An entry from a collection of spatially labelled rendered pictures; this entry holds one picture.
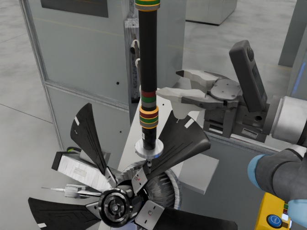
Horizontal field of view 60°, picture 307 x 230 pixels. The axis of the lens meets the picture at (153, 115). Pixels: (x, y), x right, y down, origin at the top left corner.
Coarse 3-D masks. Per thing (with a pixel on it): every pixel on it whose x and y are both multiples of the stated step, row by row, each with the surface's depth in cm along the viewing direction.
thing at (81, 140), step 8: (88, 104) 89; (80, 112) 93; (88, 112) 89; (80, 120) 94; (88, 120) 90; (72, 128) 100; (80, 128) 95; (88, 128) 90; (72, 136) 102; (80, 136) 97; (88, 136) 91; (96, 136) 87; (80, 144) 100; (88, 144) 93; (96, 144) 88; (88, 152) 97; (96, 152) 89; (96, 160) 92; (104, 160) 86; (104, 168) 88
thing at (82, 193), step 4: (48, 188) 107; (52, 188) 106; (56, 188) 105; (60, 188) 105; (64, 192) 104; (80, 192) 100; (84, 192) 100; (88, 192) 100; (92, 192) 100; (88, 196) 101; (92, 196) 99; (96, 196) 98; (100, 196) 97
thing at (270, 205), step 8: (264, 200) 101; (272, 200) 100; (280, 200) 100; (264, 208) 98; (272, 208) 98; (280, 208) 98; (264, 216) 95; (280, 216) 95; (256, 224) 98; (264, 224) 92; (288, 224) 92
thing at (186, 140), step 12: (168, 120) 91; (180, 120) 86; (168, 132) 87; (180, 132) 83; (192, 132) 80; (204, 132) 77; (168, 144) 83; (180, 144) 80; (192, 144) 77; (204, 144) 75; (168, 156) 80; (180, 156) 77; (192, 156) 75; (144, 168) 86; (156, 168) 81; (168, 168) 78
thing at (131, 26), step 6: (132, 18) 113; (126, 24) 108; (132, 24) 108; (138, 24) 108; (126, 30) 106; (132, 30) 106; (138, 30) 107; (126, 36) 107; (138, 36) 108; (126, 42) 109
